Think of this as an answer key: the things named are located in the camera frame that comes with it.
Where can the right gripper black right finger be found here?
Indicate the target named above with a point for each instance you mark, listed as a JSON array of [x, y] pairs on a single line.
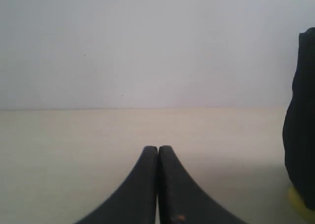
[[181, 200]]

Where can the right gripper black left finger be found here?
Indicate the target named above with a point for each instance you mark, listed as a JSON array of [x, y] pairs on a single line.
[[135, 200]]

